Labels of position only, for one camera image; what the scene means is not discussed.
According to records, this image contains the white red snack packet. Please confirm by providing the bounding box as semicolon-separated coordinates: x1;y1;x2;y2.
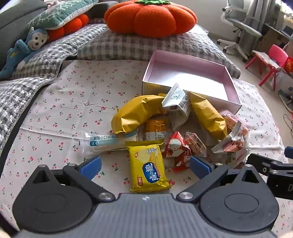
211;120;249;156

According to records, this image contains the blue monkey plush toy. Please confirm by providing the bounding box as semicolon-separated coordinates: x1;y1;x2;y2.
0;27;49;79

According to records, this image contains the small orange pumpkin pillow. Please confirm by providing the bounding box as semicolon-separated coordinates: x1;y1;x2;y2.
47;14;89;42

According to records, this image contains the pink clear snack packet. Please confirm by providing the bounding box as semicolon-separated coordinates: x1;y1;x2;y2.
218;110;250;147

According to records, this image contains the grey checkered blanket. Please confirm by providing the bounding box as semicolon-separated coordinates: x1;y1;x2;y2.
0;23;108;161

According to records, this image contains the red white candy packet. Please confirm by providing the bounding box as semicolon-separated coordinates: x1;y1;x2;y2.
163;131;191;159
175;149;192;172

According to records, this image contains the black cable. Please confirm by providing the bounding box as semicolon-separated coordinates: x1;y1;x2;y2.
283;113;293;132

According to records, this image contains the large orange pumpkin pillow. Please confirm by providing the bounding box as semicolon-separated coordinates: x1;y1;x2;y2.
104;0;198;38

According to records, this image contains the pink plastic chair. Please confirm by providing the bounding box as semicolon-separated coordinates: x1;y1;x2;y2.
245;44;289;91

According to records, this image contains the white office chair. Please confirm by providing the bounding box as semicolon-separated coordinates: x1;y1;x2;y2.
217;0;262;62

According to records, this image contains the clear packet of red snack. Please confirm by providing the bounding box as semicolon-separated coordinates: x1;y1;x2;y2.
185;131;207;157

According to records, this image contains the wooden desk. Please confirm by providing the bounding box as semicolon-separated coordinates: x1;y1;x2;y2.
263;7;293;46

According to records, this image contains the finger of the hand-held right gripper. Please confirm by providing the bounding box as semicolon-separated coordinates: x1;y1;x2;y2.
284;147;293;164
246;153;285;177

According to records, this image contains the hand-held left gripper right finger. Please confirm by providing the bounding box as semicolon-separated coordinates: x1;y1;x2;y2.
176;156;267;203

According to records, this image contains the small red bag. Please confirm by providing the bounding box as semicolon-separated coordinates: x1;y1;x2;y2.
283;56;293;74

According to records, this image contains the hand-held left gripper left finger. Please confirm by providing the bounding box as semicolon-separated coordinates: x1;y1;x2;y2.
29;156;116;203

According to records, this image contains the white grey snack packet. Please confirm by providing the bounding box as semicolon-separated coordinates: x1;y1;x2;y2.
162;83;192;117
169;110;191;133

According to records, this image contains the yellow paper snack packet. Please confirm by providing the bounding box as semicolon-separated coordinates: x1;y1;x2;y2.
190;92;228;141
111;94;166;135

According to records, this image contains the green snowflake pillow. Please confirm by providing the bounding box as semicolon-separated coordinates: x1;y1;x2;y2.
26;0;99;30

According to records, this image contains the cherry print cloth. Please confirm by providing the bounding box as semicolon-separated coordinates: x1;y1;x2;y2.
0;59;286;238

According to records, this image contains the orange white snack packet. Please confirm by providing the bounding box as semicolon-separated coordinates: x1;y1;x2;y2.
144;115;169;142

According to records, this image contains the white box with pink lining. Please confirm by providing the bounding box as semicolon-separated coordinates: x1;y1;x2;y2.
142;50;242;115

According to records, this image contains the patterned paper sheet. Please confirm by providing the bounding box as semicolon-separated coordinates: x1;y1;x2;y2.
252;50;282;69

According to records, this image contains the grey sofa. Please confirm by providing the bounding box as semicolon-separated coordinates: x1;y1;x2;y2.
0;0;54;38

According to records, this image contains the yellow cracker packet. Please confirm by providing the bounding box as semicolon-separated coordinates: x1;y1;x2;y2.
125;139;172;193

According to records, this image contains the clear bread packet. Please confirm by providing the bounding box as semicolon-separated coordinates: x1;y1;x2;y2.
81;129;140;156

